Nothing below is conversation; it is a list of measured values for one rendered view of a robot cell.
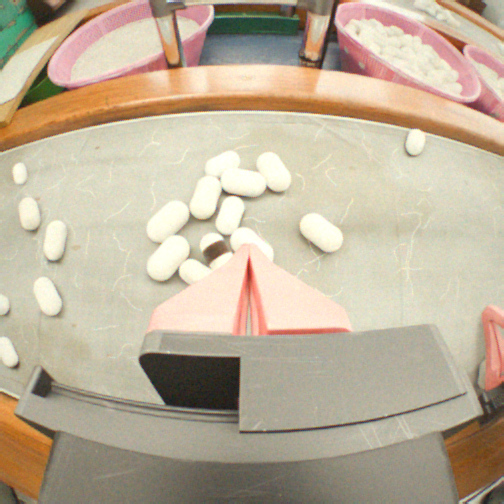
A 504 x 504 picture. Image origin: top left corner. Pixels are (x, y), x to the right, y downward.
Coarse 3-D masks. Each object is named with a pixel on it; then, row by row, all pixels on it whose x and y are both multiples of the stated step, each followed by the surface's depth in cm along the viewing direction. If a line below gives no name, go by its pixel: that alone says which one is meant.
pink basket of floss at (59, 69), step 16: (144, 0) 29; (112, 16) 29; (128, 16) 31; (144, 16) 32; (192, 16) 31; (208, 16) 27; (80, 32) 28; (96, 32) 30; (64, 48) 27; (80, 48) 29; (192, 48) 27; (64, 64) 28; (144, 64) 23; (160, 64) 25; (192, 64) 31; (64, 80) 27; (80, 80) 22; (96, 80) 23
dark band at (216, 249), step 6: (222, 240) 19; (210, 246) 18; (216, 246) 18; (222, 246) 19; (204, 252) 19; (210, 252) 18; (216, 252) 18; (222, 252) 18; (228, 252) 19; (210, 258) 18; (216, 258) 18
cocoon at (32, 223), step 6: (24, 198) 20; (30, 198) 20; (24, 204) 19; (30, 204) 20; (36, 204) 21; (24, 210) 19; (30, 210) 19; (36, 210) 20; (24, 216) 19; (30, 216) 19; (36, 216) 20; (24, 222) 19; (30, 222) 19; (36, 222) 20; (30, 228) 20
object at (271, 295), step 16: (256, 256) 10; (256, 272) 8; (272, 272) 8; (256, 288) 8; (272, 288) 7; (288, 288) 7; (304, 288) 7; (256, 304) 8; (272, 304) 6; (288, 304) 6; (304, 304) 6; (320, 304) 6; (336, 304) 6; (256, 320) 11; (272, 320) 5; (288, 320) 5; (304, 320) 5; (320, 320) 5; (336, 320) 5
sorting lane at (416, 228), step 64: (128, 128) 24; (192, 128) 23; (256, 128) 23; (320, 128) 23; (384, 128) 24; (0, 192) 22; (64, 192) 22; (128, 192) 22; (192, 192) 22; (320, 192) 22; (384, 192) 22; (448, 192) 22; (0, 256) 20; (64, 256) 20; (128, 256) 20; (192, 256) 20; (320, 256) 20; (384, 256) 20; (448, 256) 20; (0, 320) 18; (64, 320) 19; (128, 320) 19; (384, 320) 19; (448, 320) 19; (0, 384) 17; (64, 384) 17; (128, 384) 18
